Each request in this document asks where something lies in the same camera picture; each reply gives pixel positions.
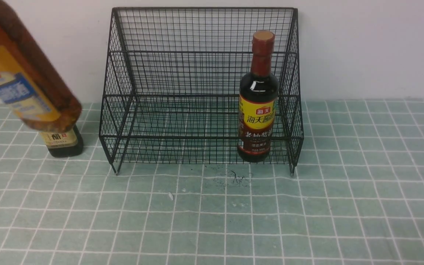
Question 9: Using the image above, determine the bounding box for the black wire mesh shelf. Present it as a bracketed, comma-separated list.
[99, 7, 304, 173]

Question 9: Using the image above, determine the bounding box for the amber cooking wine bottle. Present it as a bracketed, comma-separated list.
[0, 0, 81, 133]

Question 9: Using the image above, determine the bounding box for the dark soy sauce bottle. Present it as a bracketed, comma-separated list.
[237, 31, 279, 163]

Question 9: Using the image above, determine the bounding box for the dark vinegar bottle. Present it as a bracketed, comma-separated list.
[39, 125, 84, 158]

